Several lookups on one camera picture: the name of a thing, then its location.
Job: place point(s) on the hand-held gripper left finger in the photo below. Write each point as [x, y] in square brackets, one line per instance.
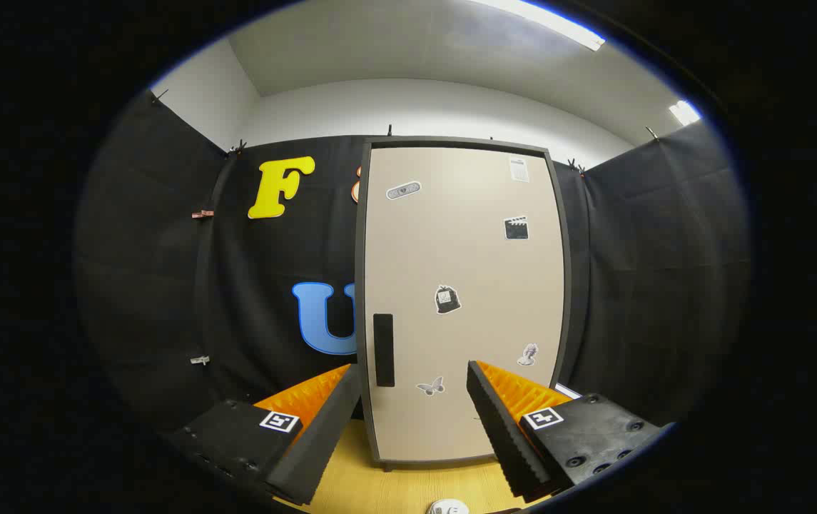
[322, 435]

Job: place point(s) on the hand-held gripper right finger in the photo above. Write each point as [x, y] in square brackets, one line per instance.
[497, 428]

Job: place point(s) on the small ceiling light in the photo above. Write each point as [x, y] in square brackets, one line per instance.
[684, 112]

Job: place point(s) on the long ceiling light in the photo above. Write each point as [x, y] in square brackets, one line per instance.
[544, 23]

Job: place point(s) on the black backdrop cloth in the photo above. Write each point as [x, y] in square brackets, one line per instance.
[165, 285]

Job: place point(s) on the grey shoe cabinet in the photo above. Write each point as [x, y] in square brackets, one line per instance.
[360, 250]

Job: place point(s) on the white canvas shoe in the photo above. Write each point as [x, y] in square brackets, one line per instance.
[447, 507]

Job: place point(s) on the pink clip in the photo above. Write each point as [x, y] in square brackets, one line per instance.
[203, 213]

